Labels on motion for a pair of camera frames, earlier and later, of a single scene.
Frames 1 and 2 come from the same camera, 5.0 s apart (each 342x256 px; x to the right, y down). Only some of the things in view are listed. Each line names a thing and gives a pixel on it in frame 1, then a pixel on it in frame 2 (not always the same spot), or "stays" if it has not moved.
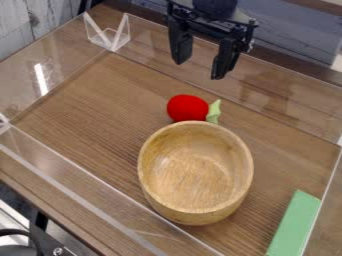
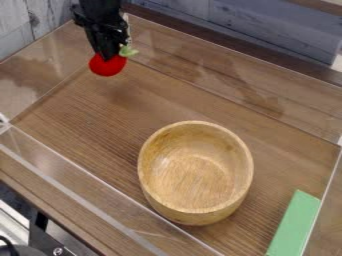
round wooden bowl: x=195 y=168 stays
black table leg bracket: x=48 y=246 stays
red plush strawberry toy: x=186 y=107 → x=115 y=64
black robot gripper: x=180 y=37 → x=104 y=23
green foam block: x=294 y=226 stays
